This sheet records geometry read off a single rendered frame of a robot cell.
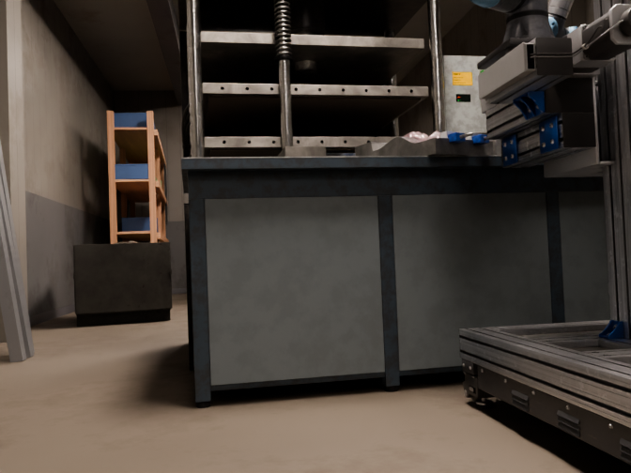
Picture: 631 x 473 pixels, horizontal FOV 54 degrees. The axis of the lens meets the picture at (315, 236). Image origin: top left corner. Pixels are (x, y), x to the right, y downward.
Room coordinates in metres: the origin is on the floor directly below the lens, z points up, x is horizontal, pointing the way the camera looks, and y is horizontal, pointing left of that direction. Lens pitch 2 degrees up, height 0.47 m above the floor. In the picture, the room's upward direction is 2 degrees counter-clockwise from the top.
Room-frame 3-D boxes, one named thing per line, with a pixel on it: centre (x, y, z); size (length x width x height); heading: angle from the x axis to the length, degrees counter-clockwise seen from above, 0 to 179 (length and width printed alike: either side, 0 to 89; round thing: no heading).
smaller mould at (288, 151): (2.33, 0.04, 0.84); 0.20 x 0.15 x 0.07; 11
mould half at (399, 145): (2.36, -0.41, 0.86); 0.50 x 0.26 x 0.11; 29
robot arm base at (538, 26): (1.78, -0.64, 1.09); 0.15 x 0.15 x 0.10
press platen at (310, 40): (3.32, 0.03, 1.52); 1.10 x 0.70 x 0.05; 101
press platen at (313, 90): (3.31, 0.03, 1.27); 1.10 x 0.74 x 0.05; 101
